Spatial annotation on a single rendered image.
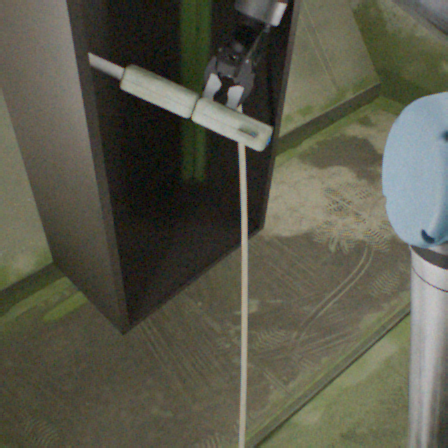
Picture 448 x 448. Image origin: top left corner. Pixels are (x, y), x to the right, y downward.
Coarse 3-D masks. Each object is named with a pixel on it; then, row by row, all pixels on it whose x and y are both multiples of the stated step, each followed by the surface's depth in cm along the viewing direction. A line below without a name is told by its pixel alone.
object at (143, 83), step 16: (96, 64) 104; (112, 64) 104; (128, 80) 103; (144, 80) 103; (160, 80) 103; (144, 96) 104; (160, 96) 103; (176, 96) 102; (192, 96) 102; (224, 96) 115; (176, 112) 104; (192, 112) 104; (208, 112) 102; (224, 112) 102; (240, 112) 105; (224, 128) 103; (240, 128) 102; (256, 128) 102; (272, 128) 105; (256, 144) 103
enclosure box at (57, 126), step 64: (0, 0) 96; (64, 0) 80; (128, 0) 132; (192, 0) 147; (0, 64) 112; (64, 64) 91; (128, 64) 144; (192, 64) 163; (64, 128) 105; (128, 128) 158; (192, 128) 181; (64, 192) 125; (128, 192) 176; (192, 192) 193; (256, 192) 175; (64, 256) 155; (128, 256) 172; (192, 256) 173; (128, 320) 150
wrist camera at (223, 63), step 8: (240, 32) 99; (248, 32) 100; (232, 40) 97; (240, 40) 98; (248, 40) 98; (256, 40) 99; (224, 48) 96; (232, 48) 96; (240, 48) 97; (248, 48) 97; (224, 56) 95; (232, 56) 94; (240, 56) 96; (248, 56) 98; (216, 64) 95; (224, 64) 94; (232, 64) 94; (240, 64) 95; (224, 72) 95; (232, 72) 95
